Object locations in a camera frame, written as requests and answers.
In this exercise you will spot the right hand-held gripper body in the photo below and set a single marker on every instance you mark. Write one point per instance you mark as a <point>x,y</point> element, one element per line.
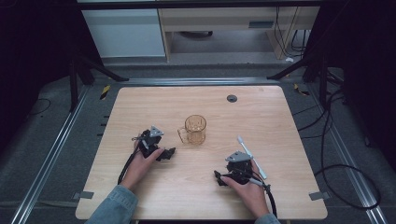
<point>239,168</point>

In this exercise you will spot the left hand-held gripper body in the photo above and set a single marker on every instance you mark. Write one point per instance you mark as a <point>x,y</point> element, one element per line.
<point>148,142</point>

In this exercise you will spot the white toothbrush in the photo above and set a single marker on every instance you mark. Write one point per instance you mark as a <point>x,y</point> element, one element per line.
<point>252,158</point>

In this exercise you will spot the amber glass mug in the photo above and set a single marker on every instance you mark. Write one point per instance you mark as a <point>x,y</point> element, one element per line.
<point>195,132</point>

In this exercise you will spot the person's left hand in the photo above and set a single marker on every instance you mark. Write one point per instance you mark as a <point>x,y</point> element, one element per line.
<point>138,169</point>

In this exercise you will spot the person's right hand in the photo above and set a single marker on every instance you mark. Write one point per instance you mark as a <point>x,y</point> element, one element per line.
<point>250,197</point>

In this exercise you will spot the yellow black tape strip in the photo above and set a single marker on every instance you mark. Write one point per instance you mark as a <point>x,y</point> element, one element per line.
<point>301,90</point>
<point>105,92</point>

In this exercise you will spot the round grey table grommet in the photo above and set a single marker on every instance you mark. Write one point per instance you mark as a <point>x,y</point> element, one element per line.
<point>232,98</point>

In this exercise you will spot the grey tape piece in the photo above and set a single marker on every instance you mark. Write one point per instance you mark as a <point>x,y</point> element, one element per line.
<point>319,196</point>
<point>84,195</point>

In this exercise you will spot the black metal stand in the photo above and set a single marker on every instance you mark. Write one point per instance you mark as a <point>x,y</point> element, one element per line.
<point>323,81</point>
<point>73,87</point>

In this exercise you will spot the white cabinet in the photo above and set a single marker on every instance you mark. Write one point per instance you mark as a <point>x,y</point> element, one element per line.
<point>124,32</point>

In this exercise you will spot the black round base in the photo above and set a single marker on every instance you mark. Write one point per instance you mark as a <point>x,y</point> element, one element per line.
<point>196,33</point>

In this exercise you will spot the white plug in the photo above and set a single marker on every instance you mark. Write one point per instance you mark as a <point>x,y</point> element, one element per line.
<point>289,59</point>

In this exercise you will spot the black curtain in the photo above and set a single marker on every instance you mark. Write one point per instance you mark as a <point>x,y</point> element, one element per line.
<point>367,77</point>
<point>31,62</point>

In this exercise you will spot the grey desk label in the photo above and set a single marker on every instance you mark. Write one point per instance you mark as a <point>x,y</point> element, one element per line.
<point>261,24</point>

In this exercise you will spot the short aluminium floor rail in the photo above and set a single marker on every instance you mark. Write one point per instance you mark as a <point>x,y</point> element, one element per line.
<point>199,81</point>

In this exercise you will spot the long aluminium floor rail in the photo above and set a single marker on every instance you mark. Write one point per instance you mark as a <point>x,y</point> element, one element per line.
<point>51,158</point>
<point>351,174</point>

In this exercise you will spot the black metal frame bar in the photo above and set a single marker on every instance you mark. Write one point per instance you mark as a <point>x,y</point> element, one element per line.
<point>199,5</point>

